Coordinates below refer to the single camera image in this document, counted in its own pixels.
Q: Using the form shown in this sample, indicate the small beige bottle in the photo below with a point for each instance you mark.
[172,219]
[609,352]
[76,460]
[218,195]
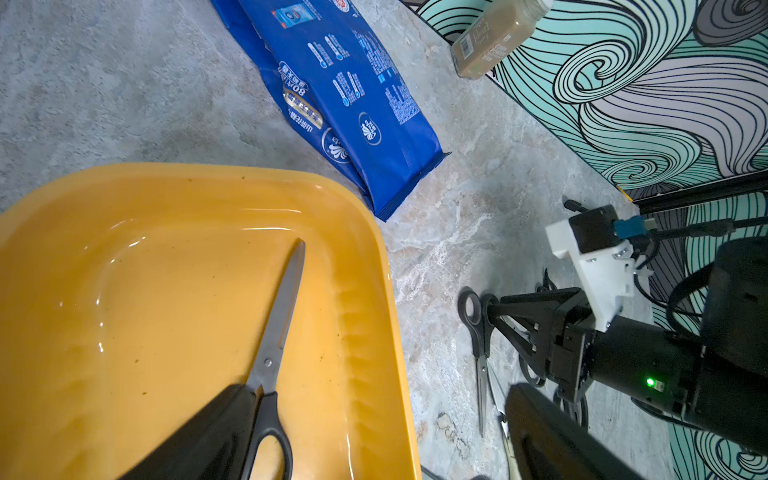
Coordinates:
[500,29]

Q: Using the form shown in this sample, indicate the yellow storage box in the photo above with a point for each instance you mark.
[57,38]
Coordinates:
[133,294]

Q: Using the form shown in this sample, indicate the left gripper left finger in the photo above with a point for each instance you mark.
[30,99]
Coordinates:
[211,445]

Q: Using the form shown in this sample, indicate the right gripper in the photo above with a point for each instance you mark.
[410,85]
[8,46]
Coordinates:
[550,330]

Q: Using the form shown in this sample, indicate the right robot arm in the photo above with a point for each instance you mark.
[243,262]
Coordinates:
[714,379]

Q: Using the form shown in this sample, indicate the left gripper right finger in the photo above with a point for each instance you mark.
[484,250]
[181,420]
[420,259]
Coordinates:
[549,445]

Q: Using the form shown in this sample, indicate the black scissors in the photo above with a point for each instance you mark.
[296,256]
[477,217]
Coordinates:
[265,369]
[472,313]

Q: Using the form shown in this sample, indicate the blue snack packet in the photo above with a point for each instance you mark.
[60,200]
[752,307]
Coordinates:
[339,89]

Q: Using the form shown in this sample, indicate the cream kitchen shears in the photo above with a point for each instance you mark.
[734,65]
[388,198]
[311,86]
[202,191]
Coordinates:
[513,470]

